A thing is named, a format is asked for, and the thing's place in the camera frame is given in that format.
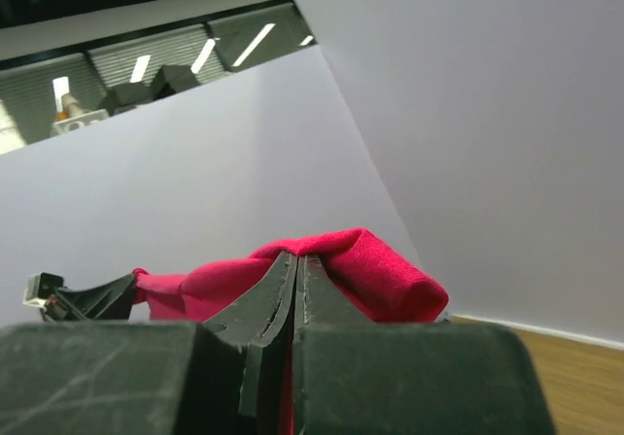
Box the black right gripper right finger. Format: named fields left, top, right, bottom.
left=292, top=256, right=556, bottom=434

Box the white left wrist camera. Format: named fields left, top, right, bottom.
left=22, top=272, right=64, bottom=308

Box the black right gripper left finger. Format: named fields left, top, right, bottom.
left=1, top=253, right=297, bottom=434

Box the pink t shirt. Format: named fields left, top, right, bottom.
left=134, top=228, right=449, bottom=434

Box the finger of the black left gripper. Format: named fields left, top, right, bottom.
left=41, top=273, right=137, bottom=322

